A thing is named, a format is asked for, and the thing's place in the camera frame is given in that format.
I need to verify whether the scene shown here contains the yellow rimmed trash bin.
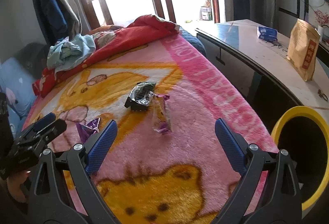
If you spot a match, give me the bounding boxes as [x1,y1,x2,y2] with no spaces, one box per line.
[271,106,328,211]

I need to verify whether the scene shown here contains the left hand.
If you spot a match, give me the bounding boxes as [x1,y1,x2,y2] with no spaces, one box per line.
[6,171,31,203]

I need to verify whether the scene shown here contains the purple candy wrapper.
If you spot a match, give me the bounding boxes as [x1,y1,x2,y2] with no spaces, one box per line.
[76,118,100,144]

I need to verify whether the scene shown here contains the light blue cloth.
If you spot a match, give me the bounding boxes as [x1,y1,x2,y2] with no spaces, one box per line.
[47,34,96,73]

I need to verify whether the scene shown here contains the grey coffee table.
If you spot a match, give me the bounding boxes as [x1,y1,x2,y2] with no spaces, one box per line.
[195,18,329,117]

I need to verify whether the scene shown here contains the clear purple snack wrapper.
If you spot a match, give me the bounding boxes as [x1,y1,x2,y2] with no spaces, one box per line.
[152,94,172,134]

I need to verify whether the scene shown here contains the black green snack bag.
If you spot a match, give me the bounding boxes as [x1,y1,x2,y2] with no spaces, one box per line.
[124,82,156,111]

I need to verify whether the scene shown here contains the dark blue curtain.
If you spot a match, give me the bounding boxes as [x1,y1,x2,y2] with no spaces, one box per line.
[32,0,69,46]

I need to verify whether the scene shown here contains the brown paper bag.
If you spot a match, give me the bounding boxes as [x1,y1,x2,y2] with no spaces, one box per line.
[287,19,320,82]

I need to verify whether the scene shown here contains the blue tissue pack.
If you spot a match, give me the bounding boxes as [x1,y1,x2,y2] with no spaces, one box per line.
[257,26,278,42]

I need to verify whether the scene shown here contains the red quilt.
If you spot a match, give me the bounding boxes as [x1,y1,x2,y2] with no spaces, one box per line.
[32,15,180,98]

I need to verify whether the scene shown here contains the white vase red flowers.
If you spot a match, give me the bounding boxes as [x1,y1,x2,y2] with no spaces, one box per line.
[315,10,329,27]

